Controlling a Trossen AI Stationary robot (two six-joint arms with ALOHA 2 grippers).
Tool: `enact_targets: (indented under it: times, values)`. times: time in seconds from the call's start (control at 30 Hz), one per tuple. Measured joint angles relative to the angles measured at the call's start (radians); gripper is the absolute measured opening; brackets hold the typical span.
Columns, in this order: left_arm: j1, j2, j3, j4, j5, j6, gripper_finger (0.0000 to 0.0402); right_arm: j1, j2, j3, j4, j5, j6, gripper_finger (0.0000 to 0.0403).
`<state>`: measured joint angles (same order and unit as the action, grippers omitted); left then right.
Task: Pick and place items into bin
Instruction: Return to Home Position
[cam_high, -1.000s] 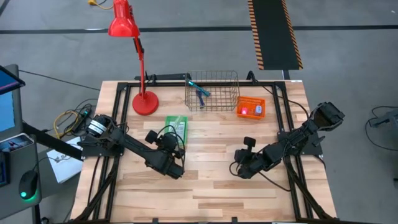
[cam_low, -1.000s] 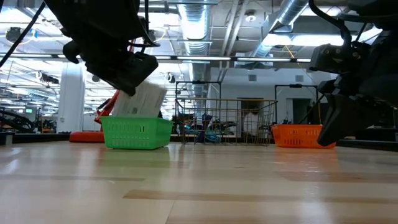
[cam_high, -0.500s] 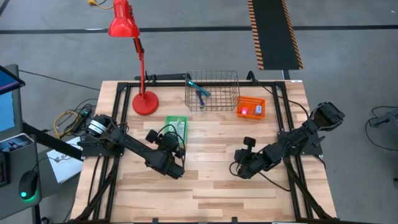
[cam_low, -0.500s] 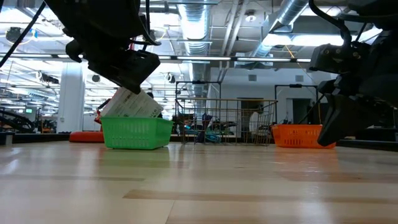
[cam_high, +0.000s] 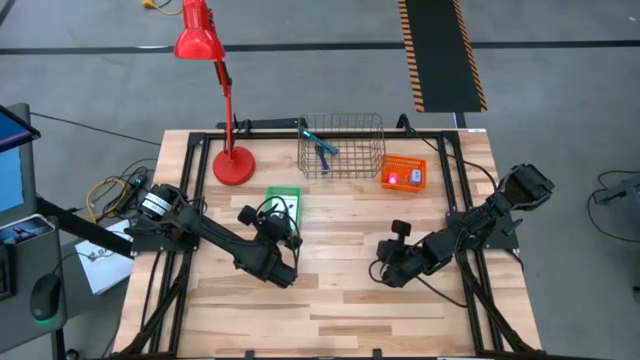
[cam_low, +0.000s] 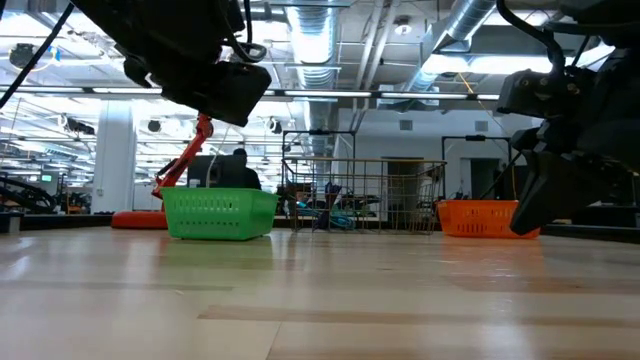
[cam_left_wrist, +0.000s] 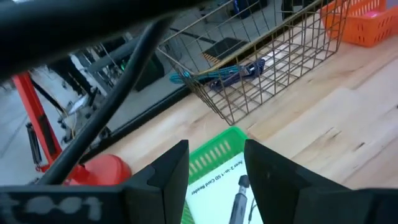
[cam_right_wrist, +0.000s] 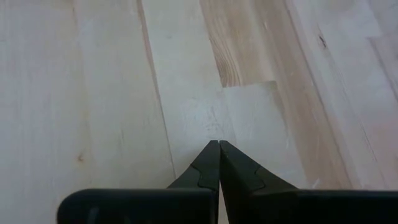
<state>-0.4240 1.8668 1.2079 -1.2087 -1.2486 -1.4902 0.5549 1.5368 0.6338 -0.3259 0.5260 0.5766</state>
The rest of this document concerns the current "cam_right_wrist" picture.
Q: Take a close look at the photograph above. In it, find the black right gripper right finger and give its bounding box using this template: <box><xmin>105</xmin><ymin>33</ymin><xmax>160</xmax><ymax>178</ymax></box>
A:
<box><xmin>220</xmin><ymin>140</ymin><xmax>398</xmax><ymax>224</ymax></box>

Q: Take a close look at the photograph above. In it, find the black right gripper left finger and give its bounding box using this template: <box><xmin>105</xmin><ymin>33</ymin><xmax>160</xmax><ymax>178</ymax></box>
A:
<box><xmin>57</xmin><ymin>140</ymin><xmax>221</xmax><ymax>224</ymax></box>

